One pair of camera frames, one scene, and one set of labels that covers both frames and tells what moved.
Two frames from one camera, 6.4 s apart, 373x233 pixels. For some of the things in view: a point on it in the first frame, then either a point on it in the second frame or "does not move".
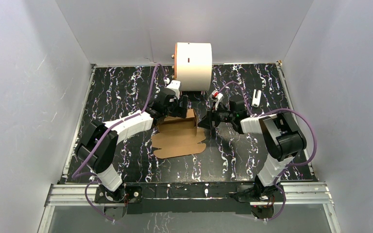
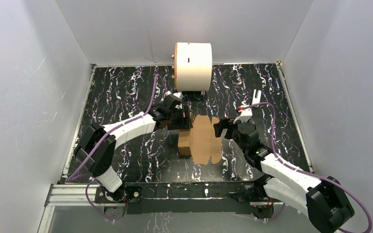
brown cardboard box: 178,136 → 200,141
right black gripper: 206,122 → 223,124
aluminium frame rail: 86,195 does not move
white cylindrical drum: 193,63 does not move
